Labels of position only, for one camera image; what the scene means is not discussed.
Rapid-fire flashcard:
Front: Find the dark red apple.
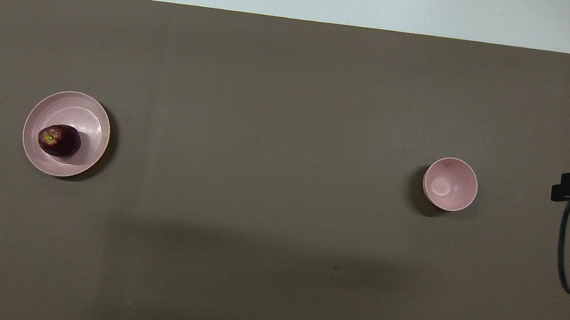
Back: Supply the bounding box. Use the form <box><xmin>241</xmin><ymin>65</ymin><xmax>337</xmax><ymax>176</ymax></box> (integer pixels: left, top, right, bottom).
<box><xmin>36</xmin><ymin>122</ymin><xmax>83</xmax><ymax>159</ymax></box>

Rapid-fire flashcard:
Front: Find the pink plate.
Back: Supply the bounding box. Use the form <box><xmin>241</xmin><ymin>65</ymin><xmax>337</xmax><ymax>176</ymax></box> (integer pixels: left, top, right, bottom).
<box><xmin>19</xmin><ymin>86</ymin><xmax>115</xmax><ymax>182</ymax></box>

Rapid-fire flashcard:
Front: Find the pink bowl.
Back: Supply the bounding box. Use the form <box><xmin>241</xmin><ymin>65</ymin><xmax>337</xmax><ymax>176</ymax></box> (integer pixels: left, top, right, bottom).
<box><xmin>420</xmin><ymin>154</ymin><xmax>481</xmax><ymax>214</ymax></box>

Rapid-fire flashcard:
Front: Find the brown table mat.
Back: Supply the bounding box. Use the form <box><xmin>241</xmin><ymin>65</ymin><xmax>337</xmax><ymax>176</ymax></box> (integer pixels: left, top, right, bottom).
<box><xmin>0</xmin><ymin>0</ymin><xmax>570</xmax><ymax>320</ymax></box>

